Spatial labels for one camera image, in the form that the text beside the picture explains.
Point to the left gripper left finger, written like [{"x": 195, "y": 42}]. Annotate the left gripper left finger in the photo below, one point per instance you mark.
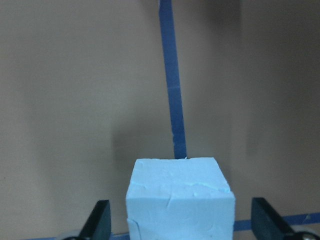
[{"x": 98, "y": 224}]

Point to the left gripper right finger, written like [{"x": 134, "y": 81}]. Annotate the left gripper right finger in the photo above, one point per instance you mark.
[{"x": 266, "y": 223}]

